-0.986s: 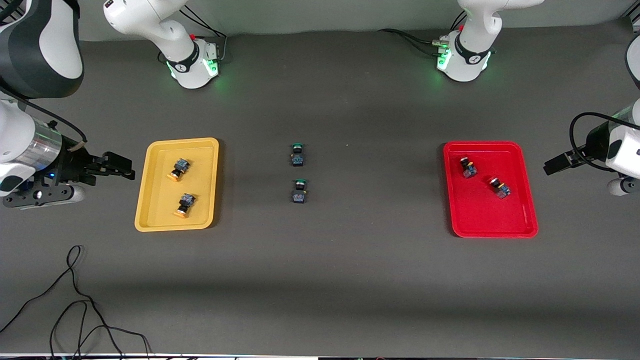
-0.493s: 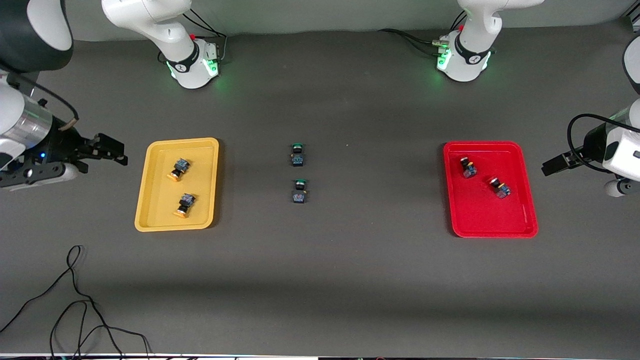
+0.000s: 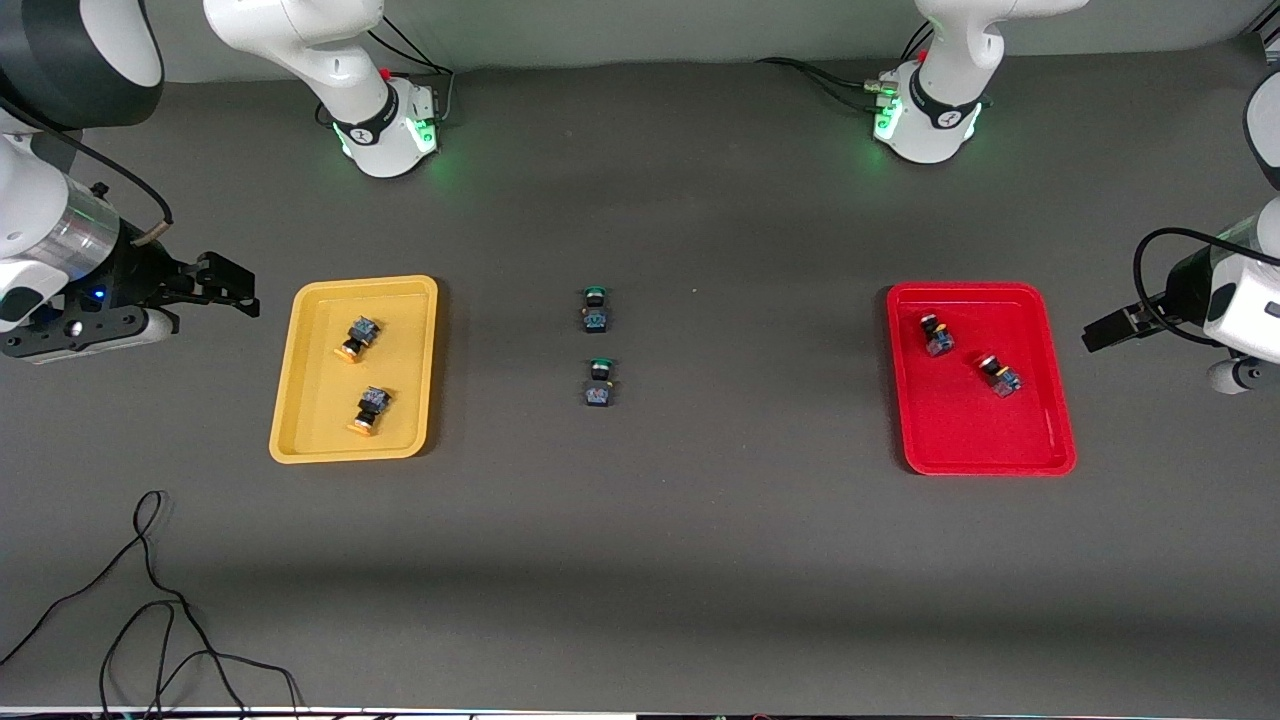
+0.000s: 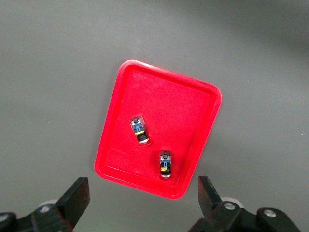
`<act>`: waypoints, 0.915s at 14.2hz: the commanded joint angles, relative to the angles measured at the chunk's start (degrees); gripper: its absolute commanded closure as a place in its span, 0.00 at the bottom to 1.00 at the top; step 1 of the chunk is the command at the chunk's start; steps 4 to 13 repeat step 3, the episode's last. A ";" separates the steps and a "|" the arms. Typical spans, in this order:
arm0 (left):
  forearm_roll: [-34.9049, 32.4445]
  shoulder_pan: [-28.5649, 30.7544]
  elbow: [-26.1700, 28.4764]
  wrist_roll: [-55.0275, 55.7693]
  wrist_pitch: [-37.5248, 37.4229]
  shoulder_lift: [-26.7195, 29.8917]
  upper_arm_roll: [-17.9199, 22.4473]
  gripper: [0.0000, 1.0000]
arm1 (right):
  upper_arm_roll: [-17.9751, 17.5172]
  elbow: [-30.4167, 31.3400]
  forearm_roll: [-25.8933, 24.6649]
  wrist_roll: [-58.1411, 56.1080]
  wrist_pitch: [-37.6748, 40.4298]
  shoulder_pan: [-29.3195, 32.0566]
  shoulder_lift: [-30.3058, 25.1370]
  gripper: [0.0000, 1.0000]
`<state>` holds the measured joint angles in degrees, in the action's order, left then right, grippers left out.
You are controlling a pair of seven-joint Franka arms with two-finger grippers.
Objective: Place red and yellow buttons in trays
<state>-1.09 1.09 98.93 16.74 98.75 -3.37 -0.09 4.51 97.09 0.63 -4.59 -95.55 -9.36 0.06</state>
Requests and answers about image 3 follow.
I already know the yellow push button switch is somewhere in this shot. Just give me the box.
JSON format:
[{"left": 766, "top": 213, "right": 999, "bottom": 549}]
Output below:
[
  {"left": 347, "top": 385, "right": 392, "bottom": 437},
  {"left": 335, "top": 315, "right": 384, "bottom": 363}
]

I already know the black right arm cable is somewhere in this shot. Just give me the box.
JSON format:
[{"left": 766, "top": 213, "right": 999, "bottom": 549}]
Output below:
[{"left": 0, "top": 95, "right": 174, "bottom": 246}]

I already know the black base cable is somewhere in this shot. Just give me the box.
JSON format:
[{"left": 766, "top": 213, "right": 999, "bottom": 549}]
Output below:
[
  {"left": 365, "top": 15, "right": 456, "bottom": 126},
  {"left": 755, "top": 57, "right": 901, "bottom": 113}
]

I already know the thin black loose cable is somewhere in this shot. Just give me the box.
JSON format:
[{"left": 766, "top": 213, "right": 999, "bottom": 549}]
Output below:
[{"left": 0, "top": 490, "right": 301, "bottom": 719}]

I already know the dark grey table mat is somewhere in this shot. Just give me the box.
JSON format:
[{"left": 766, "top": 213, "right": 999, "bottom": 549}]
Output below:
[{"left": 0, "top": 50, "right": 1280, "bottom": 713}]

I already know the red plastic tray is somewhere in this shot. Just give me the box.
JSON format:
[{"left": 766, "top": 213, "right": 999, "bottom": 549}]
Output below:
[{"left": 886, "top": 281, "right": 1078, "bottom": 477}]

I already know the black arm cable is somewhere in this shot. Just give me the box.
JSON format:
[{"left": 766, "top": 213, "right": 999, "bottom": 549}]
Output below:
[
  {"left": 1132, "top": 227, "right": 1263, "bottom": 348},
  {"left": 0, "top": 95, "right": 174, "bottom": 246}
]

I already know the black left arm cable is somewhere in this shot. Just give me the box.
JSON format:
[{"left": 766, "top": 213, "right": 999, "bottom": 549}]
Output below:
[{"left": 1132, "top": 227, "right": 1263, "bottom": 348}]

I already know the black right base cable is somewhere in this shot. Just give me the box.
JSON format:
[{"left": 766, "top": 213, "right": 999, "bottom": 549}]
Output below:
[{"left": 365, "top": 15, "right": 456, "bottom": 126}]

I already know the yellow plastic tray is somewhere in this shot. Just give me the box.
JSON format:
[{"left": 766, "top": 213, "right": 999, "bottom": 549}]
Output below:
[{"left": 268, "top": 275, "right": 441, "bottom": 465}]

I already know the black left base cable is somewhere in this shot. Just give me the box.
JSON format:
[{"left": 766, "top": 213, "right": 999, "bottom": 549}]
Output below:
[{"left": 755, "top": 57, "right": 901, "bottom": 113}]

